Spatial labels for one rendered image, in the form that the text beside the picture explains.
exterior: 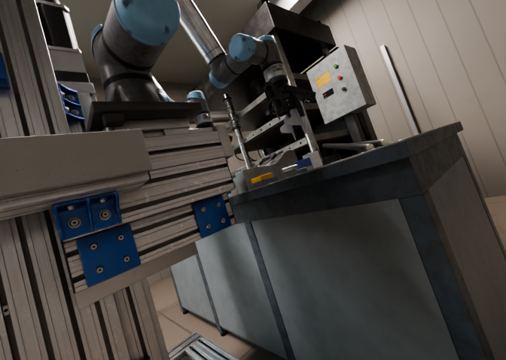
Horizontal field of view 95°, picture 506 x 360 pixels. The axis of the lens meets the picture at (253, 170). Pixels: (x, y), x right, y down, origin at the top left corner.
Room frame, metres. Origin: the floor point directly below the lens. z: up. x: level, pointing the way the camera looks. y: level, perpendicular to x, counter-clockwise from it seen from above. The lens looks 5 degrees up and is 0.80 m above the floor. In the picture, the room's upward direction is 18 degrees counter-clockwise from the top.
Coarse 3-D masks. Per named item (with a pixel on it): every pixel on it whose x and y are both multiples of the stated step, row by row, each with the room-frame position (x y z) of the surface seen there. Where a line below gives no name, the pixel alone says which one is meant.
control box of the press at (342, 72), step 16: (352, 48) 1.45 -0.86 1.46; (320, 64) 1.51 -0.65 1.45; (336, 64) 1.43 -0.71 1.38; (352, 64) 1.39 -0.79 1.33; (320, 80) 1.54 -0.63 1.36; (336, 80) 1.46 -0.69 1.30; (352, 80) 1.39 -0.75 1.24; (320, 96) 1.57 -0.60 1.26; (336, 96) 1.49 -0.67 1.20; (352, 96) 1.42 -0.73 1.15; (368, 96) 1.42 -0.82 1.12; (336, 112) 1.52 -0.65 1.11; (352, 112) 1.49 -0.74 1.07; (352, 128) 1.52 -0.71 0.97
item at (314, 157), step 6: (306, 156) 0.77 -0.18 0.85; (312, 156) 0.76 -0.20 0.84; (318, 156) 0.76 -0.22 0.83; (300, 162) 0.75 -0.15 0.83; (306, 162) 0.75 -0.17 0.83; (312, 162) 0.76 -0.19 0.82; (318, 162) 0.76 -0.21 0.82; (288, 168) 0.76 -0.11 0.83; (294, 168) 0.76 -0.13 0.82; (300, 168) 0.75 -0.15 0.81; (306, 168) 0.80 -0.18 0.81; (312, 168) 0.76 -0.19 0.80
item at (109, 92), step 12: (132, 72) 0.50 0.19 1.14; (108, 84) 0.50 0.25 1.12; (120, 84) 0.49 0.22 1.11; (132, 84) 0.50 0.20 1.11; (144, 84) 0.51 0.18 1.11; (108, 96) 0.49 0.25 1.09; (120, 96) 0.49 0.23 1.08; (132, 96) 0.48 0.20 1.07; (144, 96) 0.50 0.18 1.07; (156, 96) 0.52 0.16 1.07
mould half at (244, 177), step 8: (288, 152) 1.20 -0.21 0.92; (280, 160) 1.15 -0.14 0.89; (288, 160) 1.19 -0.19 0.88; (296, 160) 1.22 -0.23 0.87; (256, 168) 1.04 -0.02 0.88; (264, 168) 1.07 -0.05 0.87; (272, 168) 1.10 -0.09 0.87; (280, 168) 1.14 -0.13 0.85; (304, 168) 1.25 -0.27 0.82; (240, 176) 1.01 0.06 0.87; (248, 176) 1.00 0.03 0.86; (256, 176) 1.03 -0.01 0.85; (280, 176) 1.12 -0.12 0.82; (288, 176) 1.16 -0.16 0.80; (240, 184) 1.02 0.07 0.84; (248, 184) 0.99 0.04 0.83; (240, 192) 1.03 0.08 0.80
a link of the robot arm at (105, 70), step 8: (104, 24) 0.49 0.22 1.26; (96, 32) 0.49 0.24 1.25; (96, 40) 0.50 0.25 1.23; (104, 40) 0.46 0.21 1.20; (96, 48) 0.50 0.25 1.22; (104, 48) 0.47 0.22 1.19; (96, 56) 0.51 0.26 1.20; (104, 56) 0.49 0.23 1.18; (112, 56) 0.48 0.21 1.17; (96, 64) 0.52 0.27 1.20; (104, 64) 0.50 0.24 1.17; (112, 64) 0.49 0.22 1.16; (120, 64) 0.49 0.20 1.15; (128, 64) 0.49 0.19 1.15; (104, 72) 0.50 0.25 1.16; (112, 72) 0.49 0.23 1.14; (120, 72) 0.49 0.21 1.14; (136, 72) 0.51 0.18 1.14; (144, 72) 0.52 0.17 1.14; (104, 80) 0.50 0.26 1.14
